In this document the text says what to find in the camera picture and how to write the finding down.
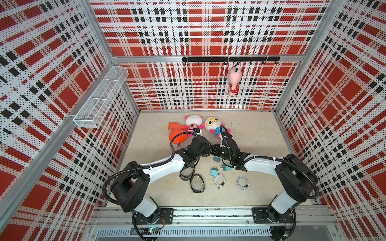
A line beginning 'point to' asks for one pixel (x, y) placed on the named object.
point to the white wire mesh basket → (94, 110)
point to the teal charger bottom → (214, 171)
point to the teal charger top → (216, 159)
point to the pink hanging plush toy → (234, 74)
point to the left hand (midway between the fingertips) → (209, 143)
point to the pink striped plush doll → (193, 121)
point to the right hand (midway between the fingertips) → (211, 146)
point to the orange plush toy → (176, 128)
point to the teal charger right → (226, 167)
